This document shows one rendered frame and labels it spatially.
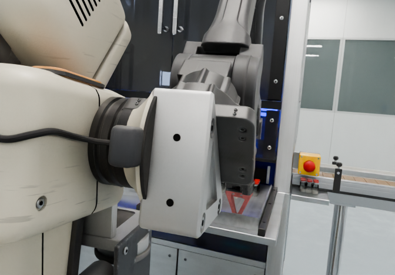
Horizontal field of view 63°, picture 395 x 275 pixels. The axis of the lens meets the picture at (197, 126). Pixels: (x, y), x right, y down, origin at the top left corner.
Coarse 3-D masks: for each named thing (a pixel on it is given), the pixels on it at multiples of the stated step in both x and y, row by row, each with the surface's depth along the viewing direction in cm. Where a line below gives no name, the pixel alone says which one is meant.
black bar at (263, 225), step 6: (276, 192) 112; (270, 198) 103; (270, 204) 97; (270, 210) 92; (264, 216) 87; (264, 222) 84; (258, 228) 80; (264, 228) 79; (258, 234) 79; (264, 234) 79
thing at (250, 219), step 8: (224, 192) 112; (264, 192) 115; (224, 200) 103; (240, 200) 104; (256, 200) 105; (264, 200) 106; (224, 208) 96; (248, 208) 98; (256, 208) 98; (264, 208) 93; (224, 216) 85; (232, 216) 84; (240, 216) 83; (248, 216) 83; (256, 216) 92; (232, 224) 84; (240, 224) 84; (248, 224) 83; (256, 224) 82
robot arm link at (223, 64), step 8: (192, 56) 39; (200, 56) 38; (208, 56) 38; (216, 56) 38; (224, 56) 38; (232, 56) 38; (184, 64) 36; (192, 64) 36; (200, 64) 35; (208, 64) 35; (216, 64) 35; (224, 64) 35; (232, 64) 36; (184, 72) 34; (216, 72) 34; (224, 72) 34
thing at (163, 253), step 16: (160, 240) 134; (80, 256) 148; (160, 256) 134; (176, 256) 132; (192, 256) 130; (208, 256) 128; (224, 256) 125; (80, 272) 149; (160, 272) 135; (192, 272) 130; (208, 272) 128; (224, 272) 126; (240, 272) 124; (256, 272) 122
